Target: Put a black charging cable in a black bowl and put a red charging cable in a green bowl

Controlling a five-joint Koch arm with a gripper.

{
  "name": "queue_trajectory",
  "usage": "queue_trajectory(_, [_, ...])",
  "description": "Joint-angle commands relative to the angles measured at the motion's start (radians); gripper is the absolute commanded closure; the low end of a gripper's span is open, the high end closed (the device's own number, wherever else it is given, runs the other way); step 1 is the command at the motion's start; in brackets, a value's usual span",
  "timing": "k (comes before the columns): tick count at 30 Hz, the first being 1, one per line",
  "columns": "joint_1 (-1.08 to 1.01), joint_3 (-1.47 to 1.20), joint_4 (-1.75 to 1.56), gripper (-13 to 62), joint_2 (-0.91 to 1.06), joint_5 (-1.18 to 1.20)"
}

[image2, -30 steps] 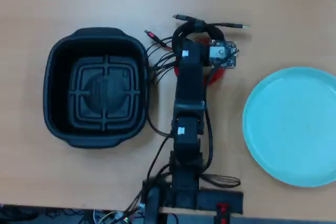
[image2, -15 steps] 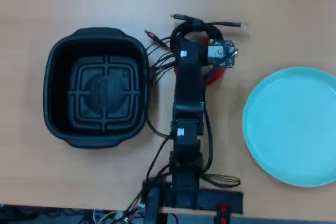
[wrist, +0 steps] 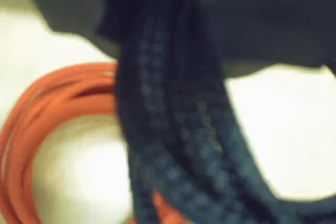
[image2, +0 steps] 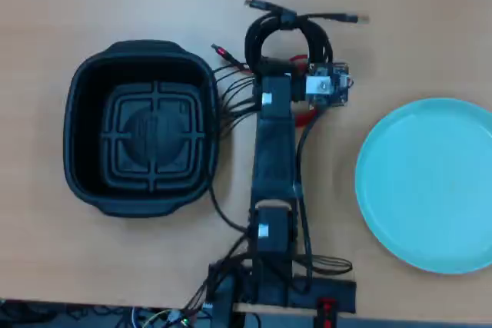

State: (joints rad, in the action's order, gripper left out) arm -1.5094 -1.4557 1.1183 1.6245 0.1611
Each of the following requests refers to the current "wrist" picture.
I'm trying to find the black braided charging cable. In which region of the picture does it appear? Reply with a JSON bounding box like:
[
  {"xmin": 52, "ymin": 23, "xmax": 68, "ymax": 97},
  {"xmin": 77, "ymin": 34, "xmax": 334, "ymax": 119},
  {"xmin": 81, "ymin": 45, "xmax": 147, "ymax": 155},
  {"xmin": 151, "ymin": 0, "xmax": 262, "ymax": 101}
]
[{"xmin": 114, "ymin": 0, "xmax": 336, "ymax": 224}]

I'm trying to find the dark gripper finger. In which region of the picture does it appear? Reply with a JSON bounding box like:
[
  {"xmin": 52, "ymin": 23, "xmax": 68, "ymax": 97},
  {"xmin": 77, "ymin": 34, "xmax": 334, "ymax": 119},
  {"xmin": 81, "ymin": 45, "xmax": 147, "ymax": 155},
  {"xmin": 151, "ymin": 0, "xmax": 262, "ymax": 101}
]
[
  {"xmin": 188, "ymin": 0, "xmax": 336, "ymax": 78},
  {"xmin": 20, "ymin": 0, "xmax": 149, "ymax": 58}
]

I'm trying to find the red braided charging cable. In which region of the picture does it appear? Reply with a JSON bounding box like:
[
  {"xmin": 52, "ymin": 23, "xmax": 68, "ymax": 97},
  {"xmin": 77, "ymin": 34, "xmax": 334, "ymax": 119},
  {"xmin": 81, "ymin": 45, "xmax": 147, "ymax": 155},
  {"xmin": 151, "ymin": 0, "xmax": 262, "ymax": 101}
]
[{"xmin": 0, "ymin": 62, "xmax": 190, "ymax": 224}]

